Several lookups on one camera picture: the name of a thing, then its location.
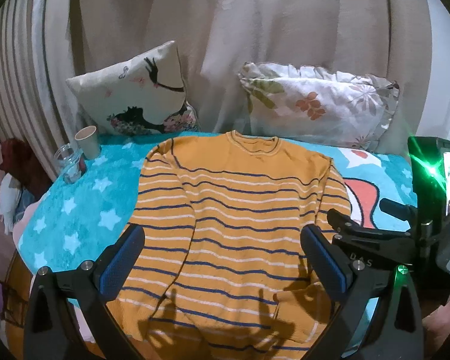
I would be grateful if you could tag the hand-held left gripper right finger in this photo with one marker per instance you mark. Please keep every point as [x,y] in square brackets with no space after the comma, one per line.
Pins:
[324,262]

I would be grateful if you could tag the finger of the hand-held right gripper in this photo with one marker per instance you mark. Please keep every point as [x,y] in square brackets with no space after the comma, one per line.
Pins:
[375,251]
[360,231]

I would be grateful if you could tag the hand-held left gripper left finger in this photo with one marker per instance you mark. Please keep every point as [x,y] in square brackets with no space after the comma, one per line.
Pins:
[122,262]

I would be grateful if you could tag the orange striped sweater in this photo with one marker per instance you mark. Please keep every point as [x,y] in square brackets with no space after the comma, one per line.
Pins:
[228,213]

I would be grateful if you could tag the person's right forearm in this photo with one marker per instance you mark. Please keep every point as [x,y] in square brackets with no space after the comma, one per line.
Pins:
[444,318]

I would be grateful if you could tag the teal star printed blanket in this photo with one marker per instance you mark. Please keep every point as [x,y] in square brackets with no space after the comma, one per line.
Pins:
[78,202]

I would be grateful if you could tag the clear glass jar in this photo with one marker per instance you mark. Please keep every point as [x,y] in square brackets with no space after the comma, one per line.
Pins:
[69,165]

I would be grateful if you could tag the beige paper cup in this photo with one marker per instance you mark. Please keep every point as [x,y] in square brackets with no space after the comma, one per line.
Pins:
[88,142]

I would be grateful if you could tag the white cloth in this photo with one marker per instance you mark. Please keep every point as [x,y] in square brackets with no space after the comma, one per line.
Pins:
[9,202]

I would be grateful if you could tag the floral ruffled pillow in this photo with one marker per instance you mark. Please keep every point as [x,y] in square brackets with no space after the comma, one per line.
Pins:
[322,105]

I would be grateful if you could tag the dark red cloth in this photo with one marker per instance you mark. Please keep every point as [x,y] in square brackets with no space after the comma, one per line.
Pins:
[22,161]

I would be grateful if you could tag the silhouette print pillow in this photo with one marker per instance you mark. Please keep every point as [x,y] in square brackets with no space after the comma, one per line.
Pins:
[135,82]

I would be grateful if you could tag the striped curtain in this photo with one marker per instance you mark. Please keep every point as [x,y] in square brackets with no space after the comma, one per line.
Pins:
[18,82]

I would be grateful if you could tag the beige curtain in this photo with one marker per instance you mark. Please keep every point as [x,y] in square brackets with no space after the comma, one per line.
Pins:
[266,18]

